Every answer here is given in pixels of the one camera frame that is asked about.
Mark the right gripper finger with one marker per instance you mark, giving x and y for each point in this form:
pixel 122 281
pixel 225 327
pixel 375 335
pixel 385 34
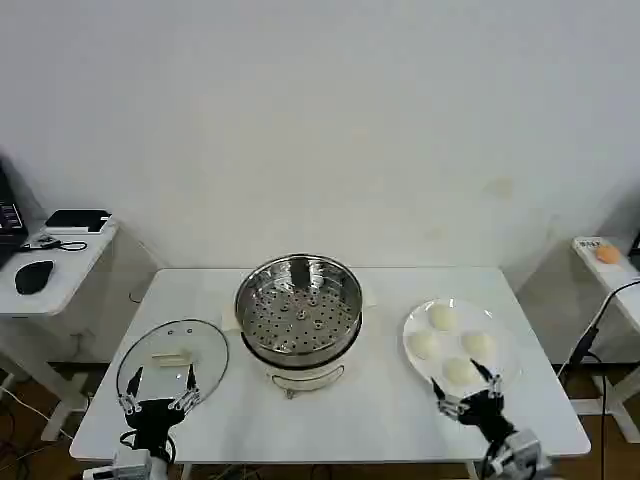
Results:
pixel 447 405
pixel 487 376

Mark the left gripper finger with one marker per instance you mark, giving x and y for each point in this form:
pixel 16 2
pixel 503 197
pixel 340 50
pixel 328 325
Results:
pixel 133 385
pixel 191 380

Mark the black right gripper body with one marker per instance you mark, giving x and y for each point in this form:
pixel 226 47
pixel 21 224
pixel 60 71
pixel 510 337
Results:
pixel 485 412

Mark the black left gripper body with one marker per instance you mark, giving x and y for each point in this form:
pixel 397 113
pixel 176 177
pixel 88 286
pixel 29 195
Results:
pixel 152 420

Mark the white steamed bun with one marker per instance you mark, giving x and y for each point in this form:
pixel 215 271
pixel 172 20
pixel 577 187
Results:
pixel 442 316
pixel 477 342
pixel 457 371
pixel 425 344

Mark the white round plate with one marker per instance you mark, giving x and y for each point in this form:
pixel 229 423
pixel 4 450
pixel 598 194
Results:
pixel 500 320

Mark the white cooker base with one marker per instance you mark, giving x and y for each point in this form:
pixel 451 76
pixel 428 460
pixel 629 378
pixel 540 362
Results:
pixel 300 375

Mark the black computer mouse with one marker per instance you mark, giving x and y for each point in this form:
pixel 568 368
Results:
pixel 32 276

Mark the steel steamer basket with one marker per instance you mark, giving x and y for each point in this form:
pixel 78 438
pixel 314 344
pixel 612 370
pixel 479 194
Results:
pixel 345 285

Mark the white flat box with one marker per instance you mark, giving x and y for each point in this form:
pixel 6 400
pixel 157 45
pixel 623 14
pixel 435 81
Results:
pixel 97 229

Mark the white narrow side desk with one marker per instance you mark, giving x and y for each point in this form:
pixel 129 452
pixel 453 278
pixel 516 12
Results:
pixel 627 295

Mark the white label card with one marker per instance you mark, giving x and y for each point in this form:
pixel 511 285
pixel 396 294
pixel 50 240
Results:
pixel 587 243

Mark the orange round object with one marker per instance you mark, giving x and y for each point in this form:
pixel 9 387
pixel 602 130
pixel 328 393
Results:
pixel 607 254

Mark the black flat device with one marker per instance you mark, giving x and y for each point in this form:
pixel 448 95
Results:
pixel 75 217

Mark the black laptop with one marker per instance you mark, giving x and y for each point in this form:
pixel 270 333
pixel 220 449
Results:
pixel 10 215

